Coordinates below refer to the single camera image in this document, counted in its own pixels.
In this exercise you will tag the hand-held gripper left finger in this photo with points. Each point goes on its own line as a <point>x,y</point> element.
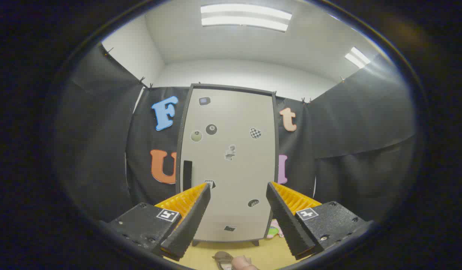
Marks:
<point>191,225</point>

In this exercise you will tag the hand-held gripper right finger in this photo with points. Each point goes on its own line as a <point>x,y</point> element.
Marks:
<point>287,221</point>

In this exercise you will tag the fuzzy brown shoe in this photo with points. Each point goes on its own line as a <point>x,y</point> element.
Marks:
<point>222,258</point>

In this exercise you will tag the dark grey shoe cabinet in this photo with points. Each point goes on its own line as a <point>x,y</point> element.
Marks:
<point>276,157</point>

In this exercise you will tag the light grey shoe cabinet door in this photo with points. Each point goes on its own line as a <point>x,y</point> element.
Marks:
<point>234,172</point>

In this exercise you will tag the pink and green item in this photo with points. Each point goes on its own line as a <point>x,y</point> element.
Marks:
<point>274,229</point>

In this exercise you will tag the black backdrop cloth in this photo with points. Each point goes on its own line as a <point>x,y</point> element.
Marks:
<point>347,131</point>

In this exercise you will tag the small ceiling light panel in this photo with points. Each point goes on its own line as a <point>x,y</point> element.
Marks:
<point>357,57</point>

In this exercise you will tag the large ceiling light panel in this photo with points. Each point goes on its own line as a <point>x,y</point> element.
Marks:
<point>245,17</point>

